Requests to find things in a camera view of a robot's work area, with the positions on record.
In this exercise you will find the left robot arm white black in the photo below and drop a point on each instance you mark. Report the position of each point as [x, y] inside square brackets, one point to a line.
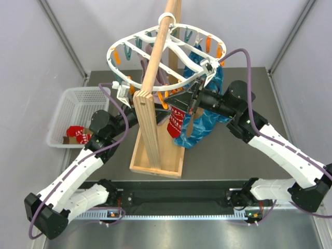
[52, 209]

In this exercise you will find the blue patterned cloth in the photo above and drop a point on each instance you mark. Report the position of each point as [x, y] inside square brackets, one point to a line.
[203, 125]

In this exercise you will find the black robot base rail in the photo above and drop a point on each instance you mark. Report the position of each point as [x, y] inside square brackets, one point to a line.
[186, 198]

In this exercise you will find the white oval clip hanger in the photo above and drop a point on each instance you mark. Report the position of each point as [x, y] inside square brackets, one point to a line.
[189, 44]

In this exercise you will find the wooden drying rack stand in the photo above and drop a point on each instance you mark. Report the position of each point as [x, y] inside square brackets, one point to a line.
[154, 151]

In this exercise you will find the brown sock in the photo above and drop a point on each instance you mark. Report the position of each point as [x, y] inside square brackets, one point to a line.
[195, 115]
[75, 138]

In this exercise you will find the mauve cloth on hanger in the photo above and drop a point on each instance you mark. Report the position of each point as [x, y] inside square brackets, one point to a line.
[160, 80]

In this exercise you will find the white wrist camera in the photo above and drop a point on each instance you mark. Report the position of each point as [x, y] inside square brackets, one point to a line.
[210, 67]
[122, 89]

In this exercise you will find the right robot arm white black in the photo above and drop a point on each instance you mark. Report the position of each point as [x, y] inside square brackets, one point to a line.
[310, 180]

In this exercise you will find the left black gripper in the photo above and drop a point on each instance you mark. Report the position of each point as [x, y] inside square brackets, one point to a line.
[161, 114]

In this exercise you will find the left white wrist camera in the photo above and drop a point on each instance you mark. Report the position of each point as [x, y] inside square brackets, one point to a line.
[122, 89]

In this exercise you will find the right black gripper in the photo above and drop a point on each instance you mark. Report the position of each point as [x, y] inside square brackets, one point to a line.
[182, 100]

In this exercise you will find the white perforated plastic basket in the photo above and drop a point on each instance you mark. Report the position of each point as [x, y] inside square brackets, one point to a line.
[75, 108]

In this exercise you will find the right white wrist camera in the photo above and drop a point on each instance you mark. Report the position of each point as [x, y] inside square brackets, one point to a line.
[210, 67]

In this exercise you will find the red santa christmas sock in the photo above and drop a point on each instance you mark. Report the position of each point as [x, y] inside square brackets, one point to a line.
[175, 123]

